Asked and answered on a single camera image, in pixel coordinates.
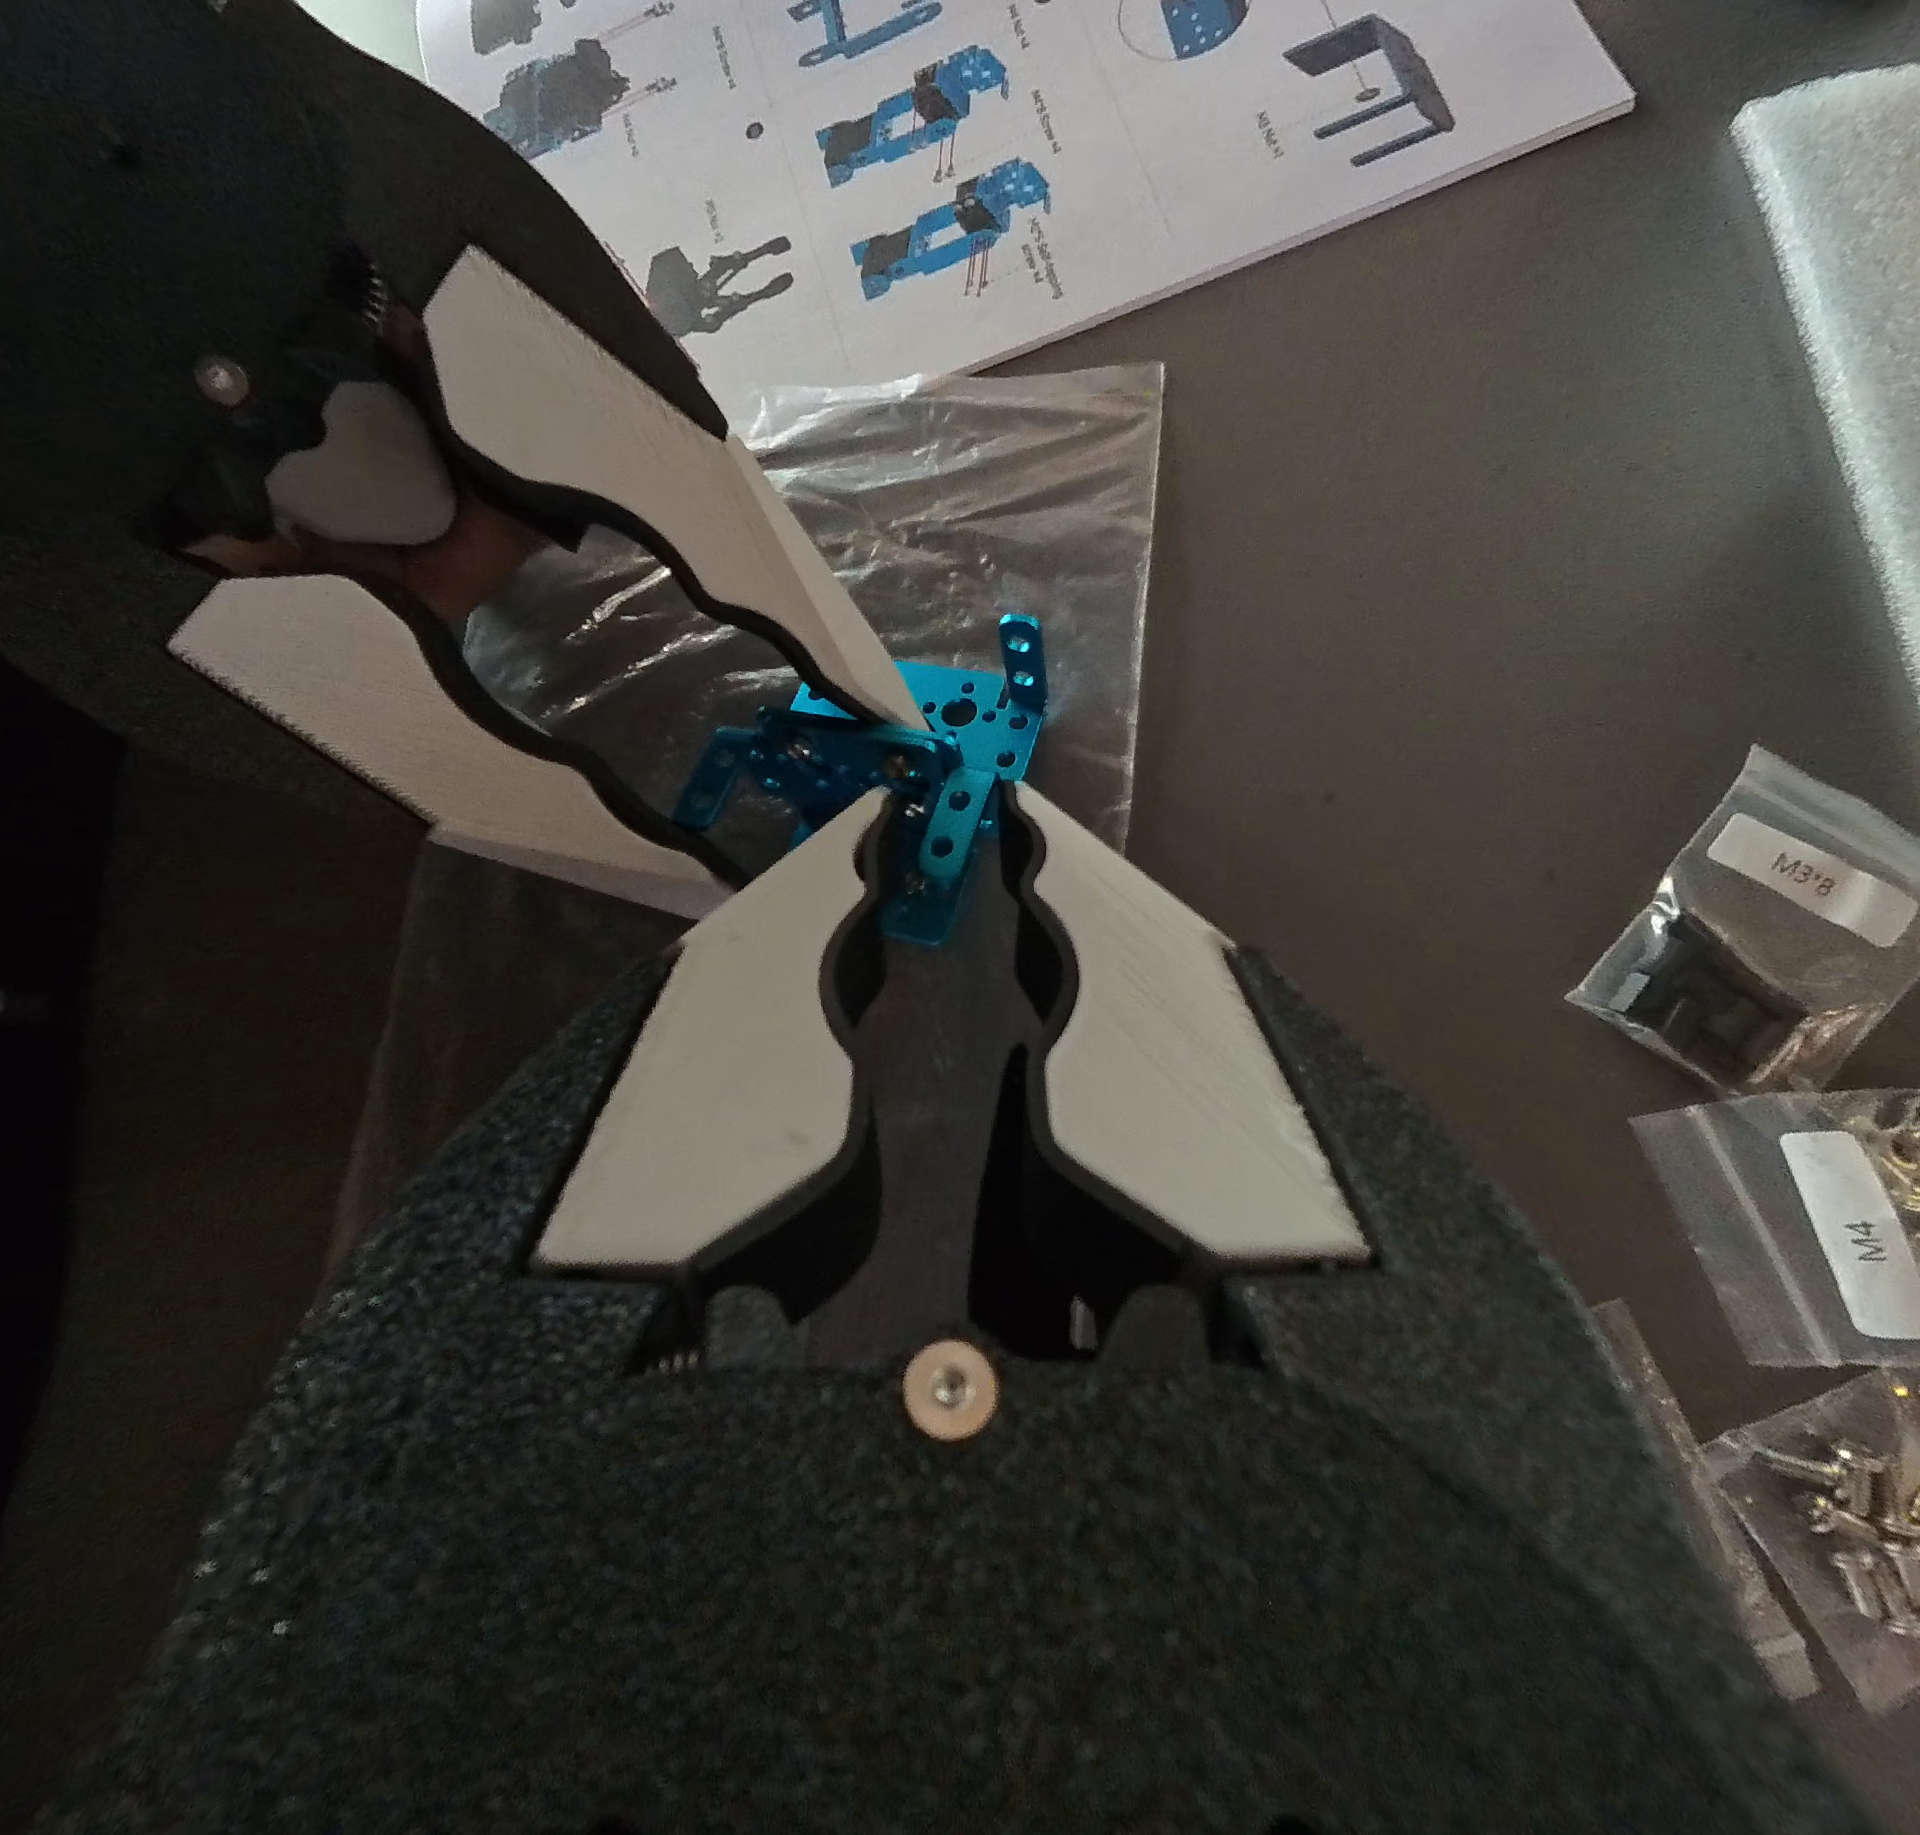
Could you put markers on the clear bag of silver nuts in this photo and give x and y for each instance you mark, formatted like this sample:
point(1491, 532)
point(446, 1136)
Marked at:
point(1726, 1205)

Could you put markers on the white instruction manual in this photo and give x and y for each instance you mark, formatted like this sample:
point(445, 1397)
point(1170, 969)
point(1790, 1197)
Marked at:
point(1501, 35)

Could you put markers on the white foam sheet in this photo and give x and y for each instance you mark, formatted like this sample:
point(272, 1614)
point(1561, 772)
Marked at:
point(1846, 289)

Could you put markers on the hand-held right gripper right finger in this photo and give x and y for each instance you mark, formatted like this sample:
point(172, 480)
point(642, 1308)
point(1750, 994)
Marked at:
point(1201, 1086)

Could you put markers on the clear plastic bag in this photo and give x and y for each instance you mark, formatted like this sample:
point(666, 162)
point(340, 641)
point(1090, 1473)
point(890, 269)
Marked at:
point(976, 516)

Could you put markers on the person's left hand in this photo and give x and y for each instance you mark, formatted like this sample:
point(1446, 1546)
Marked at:
point(456, 569)

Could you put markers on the clear bag of black parts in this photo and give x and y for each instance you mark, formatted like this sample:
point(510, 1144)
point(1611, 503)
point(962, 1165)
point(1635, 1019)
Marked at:
point(1711, 981)

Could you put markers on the blue metal bracket assembly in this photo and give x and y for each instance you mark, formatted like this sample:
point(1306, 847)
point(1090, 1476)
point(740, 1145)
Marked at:
point(976, 726)

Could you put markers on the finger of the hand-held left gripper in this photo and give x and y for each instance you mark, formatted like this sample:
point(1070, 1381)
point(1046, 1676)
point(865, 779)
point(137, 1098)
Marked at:
point(376, 726)
point(630, 396)

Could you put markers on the clear bag of silver screws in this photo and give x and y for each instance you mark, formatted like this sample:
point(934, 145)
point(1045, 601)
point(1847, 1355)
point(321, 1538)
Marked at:
point(1831, 1535)

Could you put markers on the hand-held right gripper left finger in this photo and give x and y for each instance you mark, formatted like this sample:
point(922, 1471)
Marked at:
point(706, 1116)

